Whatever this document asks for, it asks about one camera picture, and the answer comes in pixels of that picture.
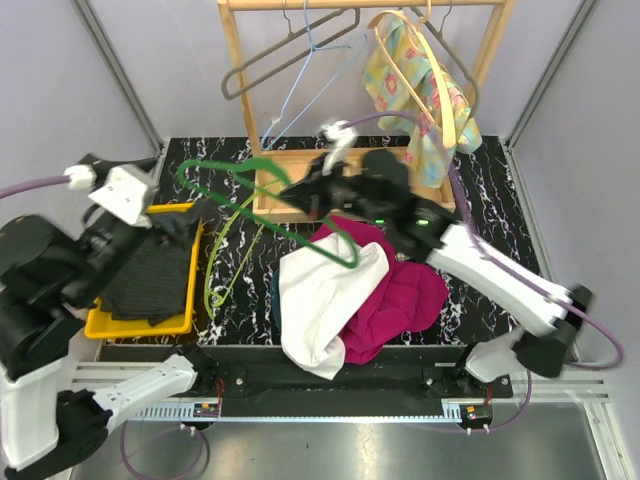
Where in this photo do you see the light blue hanger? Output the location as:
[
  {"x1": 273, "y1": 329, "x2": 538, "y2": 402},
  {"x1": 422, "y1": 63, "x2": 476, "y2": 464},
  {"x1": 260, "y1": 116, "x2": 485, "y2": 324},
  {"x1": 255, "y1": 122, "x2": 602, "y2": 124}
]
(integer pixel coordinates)
[{"x1": 260, "y1": 1, "x2": 368, "y2": 151}]

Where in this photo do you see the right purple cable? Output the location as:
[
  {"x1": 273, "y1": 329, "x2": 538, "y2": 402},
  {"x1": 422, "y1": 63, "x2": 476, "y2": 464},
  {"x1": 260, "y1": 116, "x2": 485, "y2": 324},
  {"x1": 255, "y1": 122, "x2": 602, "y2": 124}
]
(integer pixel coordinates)
[{"x1": 344, "y1": 112, "x2": 626, "y2": 434}]

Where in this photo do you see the dark green hanger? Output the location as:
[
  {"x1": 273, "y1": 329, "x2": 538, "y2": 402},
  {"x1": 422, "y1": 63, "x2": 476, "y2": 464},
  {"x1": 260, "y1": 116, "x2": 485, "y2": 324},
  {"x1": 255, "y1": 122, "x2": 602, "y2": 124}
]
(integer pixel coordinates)
[{"x1": 176, "y1": 157, "x2": 360, "y2": 269}]

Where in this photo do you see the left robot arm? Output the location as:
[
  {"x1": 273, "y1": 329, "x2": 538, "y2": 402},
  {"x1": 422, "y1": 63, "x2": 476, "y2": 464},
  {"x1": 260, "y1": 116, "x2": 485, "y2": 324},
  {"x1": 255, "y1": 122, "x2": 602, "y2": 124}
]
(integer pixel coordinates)
[{"x1": 1, "y1": 202, "x2": 217, "y2": 479}]

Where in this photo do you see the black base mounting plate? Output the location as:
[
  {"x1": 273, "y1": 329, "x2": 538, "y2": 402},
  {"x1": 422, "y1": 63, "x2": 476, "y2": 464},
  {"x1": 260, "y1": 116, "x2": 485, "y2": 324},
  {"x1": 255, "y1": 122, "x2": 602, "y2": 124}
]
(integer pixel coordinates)
[{"x1": 204, "y1": 346, "x2": 513, "y2": 421}]

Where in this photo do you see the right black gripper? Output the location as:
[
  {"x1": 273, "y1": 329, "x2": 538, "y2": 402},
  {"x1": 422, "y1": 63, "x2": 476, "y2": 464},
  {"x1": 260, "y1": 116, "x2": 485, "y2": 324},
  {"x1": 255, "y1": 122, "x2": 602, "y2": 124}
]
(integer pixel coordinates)
[{"x1": 281, "y1": 151, "x2": 390, "y2": 227}]

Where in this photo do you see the colourful floral shirt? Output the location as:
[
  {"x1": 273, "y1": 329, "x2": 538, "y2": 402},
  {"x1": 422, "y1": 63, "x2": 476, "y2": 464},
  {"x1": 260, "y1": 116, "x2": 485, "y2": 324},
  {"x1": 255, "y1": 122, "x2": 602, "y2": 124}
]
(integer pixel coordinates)
[{"x1": 362, "y1": 11, "x2": 482, "y2": 188}]

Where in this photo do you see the wooden clothes rack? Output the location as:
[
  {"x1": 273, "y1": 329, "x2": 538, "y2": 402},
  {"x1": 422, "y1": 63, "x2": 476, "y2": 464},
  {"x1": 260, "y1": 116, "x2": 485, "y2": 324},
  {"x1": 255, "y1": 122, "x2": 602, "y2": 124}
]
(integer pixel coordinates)
[{"x1": 217, "y1": 0, "x2": 515, "y2": 223}]

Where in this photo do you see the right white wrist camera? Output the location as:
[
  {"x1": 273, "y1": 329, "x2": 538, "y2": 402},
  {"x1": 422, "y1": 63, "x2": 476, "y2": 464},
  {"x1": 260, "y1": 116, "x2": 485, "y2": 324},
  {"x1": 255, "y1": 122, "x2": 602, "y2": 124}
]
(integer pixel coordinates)
[{"x1": 321, "y1": 120, "x2": 358, "y2": 175}]

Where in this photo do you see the lime green hanger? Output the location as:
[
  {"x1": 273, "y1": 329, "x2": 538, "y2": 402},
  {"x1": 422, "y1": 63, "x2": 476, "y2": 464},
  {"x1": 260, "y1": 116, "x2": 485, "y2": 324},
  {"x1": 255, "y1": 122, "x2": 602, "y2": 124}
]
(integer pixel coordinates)
[{"x1": 203, "y1": 180, "x2": 277, "y2": 323}]

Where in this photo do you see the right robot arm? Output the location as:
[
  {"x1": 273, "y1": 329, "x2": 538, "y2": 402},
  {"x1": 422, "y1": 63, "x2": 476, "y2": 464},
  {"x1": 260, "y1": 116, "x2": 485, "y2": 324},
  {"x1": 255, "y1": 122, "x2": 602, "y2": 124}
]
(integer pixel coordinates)
[{"x1": 279, "y1": 149, "x2": 592, "y2": 397}]

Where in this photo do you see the dark grey striped cloth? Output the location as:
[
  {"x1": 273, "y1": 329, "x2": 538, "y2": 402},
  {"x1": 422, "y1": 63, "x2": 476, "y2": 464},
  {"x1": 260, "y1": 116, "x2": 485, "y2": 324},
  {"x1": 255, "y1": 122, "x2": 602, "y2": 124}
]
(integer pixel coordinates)
[{"x1": 100, "y1": 238, "x2": 191, "y2": 327}]

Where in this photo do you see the cream wooden hanger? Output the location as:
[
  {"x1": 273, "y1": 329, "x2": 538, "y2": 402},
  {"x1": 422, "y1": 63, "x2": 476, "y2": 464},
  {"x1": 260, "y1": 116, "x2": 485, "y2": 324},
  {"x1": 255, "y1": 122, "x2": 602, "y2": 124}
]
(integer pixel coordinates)
[{"x1": 367, "y1": 0, "x2": 459, "y2": 149}]

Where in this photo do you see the yellow plastic tray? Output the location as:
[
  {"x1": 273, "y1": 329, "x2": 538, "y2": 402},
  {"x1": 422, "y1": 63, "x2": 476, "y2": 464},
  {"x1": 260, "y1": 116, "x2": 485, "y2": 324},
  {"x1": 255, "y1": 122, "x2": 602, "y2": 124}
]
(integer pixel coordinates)
[{"x1": 84, "y1": 203, "x2": 202, "y2": 340}]

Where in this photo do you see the magenta dress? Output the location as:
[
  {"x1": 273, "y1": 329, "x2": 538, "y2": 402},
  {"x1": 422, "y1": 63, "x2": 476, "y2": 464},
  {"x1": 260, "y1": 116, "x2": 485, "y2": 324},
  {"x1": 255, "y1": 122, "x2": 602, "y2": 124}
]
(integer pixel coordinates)
[{"x1": 335, "y1": 218, "x2": 448, "y2": 365}]

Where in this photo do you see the white garment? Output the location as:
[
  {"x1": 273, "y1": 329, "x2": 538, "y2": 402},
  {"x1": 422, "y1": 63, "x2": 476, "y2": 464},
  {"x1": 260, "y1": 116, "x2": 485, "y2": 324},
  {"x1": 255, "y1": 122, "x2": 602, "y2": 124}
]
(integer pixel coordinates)
[{"x1": 279, "y1": 233, "x2": 389, "y2": 380}]

